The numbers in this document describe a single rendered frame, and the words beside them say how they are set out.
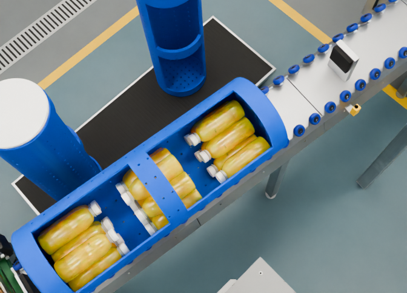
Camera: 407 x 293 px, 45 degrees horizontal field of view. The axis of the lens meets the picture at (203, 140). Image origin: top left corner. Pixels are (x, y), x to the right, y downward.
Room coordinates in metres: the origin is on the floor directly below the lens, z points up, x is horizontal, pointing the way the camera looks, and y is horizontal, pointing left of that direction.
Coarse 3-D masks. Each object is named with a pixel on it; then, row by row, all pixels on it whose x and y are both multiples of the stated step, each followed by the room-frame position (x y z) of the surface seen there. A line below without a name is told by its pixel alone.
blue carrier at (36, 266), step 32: (224, 96) 0.70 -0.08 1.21; (256, 96) 0.67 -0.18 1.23; (256, 128) 0.68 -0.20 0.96; (128, 160) 0.52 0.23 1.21; (192, 160) 0.58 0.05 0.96; (256, 160) 0.50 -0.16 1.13; (96, 192) 0.48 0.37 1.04; (160, 192) 0.40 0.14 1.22; (32, 224) 0.35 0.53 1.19; (128, 224) 0.38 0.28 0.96; (32, 256) 0.25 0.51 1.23; (128, 256) 0.24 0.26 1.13; (64, 288) 0.16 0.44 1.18
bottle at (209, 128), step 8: (232, 104) 0.70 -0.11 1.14; (216, 112) 0.68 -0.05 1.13; (224, 112) 0.67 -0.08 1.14; (232, 112) 0.67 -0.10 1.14; (240, 112) 0.67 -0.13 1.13; (208, 120) 0.65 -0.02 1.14; (216, 120) 0.65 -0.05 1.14; (224, 120) 0.65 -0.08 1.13; (232, 120) 0.65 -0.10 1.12; (200, 128) 0.63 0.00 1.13; (208, 128) 0.62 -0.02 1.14; (216, 128) 0.62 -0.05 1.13; (224, 128) 0.63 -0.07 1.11; (200, 136) 0.60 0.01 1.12; (208, 136) 0.60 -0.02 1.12
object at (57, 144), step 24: (48, 96) 0.88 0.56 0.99; (48, 120) 0.77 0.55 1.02; (24, 144) 0.69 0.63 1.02; (48, 144) 0.72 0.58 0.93; (72, 144) 0.79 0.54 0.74; (24, 168) 0.67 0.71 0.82; (48, 168) 0.68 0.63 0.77; (72, 168) 0.72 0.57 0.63; (96, 168) 0.81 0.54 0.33; (48, 192) 0.68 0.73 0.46
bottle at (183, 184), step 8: (184, 176) 0.47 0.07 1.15; (176, 184) 0.44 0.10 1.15; (184, 184) 0.44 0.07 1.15; (192, 184) 0.44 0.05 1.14; (176, 192) 0.42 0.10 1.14; (184, 192) 0.42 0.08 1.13; (144, 200) 0.41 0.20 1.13; (152, 200) 0.40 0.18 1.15; (144, 208) 0.38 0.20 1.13; (152, 208) 0.38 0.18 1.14; (144, 216) 0.36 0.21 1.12; (152, 216) 0.36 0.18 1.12
